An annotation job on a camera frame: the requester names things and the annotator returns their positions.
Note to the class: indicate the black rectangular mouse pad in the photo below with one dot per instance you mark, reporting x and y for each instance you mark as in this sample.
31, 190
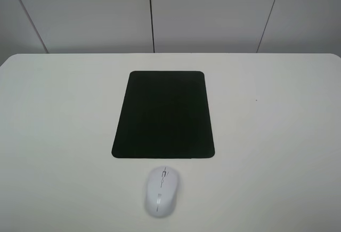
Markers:
165, 115

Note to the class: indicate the white wireless computer mouse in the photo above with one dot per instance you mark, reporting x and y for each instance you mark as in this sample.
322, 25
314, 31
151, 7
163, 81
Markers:
161, 191

